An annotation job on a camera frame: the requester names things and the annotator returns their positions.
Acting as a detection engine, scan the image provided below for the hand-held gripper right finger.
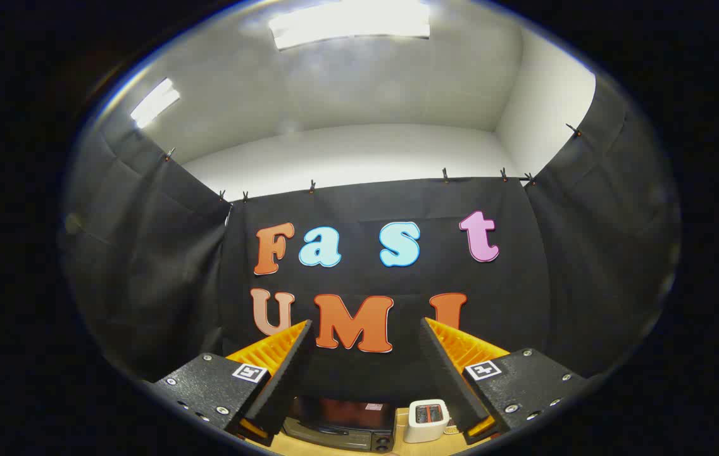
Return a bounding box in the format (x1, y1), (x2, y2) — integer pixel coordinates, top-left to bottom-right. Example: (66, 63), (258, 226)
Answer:
(418, 317), (590, 445)

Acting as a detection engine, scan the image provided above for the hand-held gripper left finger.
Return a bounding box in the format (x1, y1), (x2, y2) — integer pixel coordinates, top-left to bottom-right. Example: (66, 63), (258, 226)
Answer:
(147, 319), (315, 446)

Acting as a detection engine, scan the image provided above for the black toaster oven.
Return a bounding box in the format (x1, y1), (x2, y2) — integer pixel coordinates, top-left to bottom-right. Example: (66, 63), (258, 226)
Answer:
(282, 396), (396, 452)

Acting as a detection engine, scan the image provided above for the white pop-up toaster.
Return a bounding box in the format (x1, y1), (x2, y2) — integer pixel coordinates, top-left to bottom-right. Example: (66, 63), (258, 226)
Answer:
(403, 399), (451, 443)

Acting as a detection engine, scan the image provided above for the black backdrop cloth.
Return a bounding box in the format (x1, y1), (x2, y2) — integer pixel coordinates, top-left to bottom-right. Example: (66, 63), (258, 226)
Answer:
(59, 73), (682, 406)

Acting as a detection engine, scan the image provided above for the row of cloth clips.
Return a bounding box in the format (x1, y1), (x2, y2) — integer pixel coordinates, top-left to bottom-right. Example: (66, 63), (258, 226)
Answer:
(165, 123), (583, 203)

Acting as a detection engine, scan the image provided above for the small ceiling light panel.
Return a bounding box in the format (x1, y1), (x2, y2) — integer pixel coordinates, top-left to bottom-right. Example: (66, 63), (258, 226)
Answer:
(130, 78), (181, 129)

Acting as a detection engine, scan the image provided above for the large ceiling light panel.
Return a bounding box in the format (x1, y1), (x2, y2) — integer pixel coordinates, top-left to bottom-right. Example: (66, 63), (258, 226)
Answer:
(268, 0), (431, 51)

